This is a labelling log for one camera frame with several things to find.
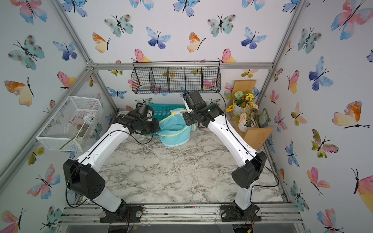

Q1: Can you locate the large white flower pot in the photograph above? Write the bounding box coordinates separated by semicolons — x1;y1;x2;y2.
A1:
225;91;256;116

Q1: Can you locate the teal mesh laundry bag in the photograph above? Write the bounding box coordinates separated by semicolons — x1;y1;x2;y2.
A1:
156;108;196;147

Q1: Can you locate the green framed small sign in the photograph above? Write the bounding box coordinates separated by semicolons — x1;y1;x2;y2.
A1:
258;108;271;128

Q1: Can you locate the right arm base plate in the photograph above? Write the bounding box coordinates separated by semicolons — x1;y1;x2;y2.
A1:
220;203;262;222

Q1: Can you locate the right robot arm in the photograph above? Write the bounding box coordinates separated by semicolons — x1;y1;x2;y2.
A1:
183;91;267;211

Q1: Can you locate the black wire wall basket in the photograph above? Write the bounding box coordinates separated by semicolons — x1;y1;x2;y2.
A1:
129;60;221;95

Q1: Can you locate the aluminium front rail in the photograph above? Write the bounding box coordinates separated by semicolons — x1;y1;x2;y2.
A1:
58;203;303;225

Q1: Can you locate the wooden shelf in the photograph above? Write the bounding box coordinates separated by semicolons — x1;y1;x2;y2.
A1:
228;80;273;150

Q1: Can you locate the white mesh wall box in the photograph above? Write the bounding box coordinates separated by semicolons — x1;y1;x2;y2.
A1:
36;96;103;152

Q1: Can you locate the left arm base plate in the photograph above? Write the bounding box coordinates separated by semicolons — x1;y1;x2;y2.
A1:
100;205;143;223

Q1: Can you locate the yellow sunflower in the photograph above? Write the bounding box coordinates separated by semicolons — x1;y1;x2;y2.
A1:
226;104;236;112

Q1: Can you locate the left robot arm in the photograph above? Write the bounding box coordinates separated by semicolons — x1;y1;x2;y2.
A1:
63;103;160;213

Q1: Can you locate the small white flower pot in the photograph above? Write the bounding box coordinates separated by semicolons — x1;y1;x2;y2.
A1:
238;103;258;133

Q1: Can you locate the teal plastic basket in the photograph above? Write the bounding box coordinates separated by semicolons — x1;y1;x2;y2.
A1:
149;104;187;136

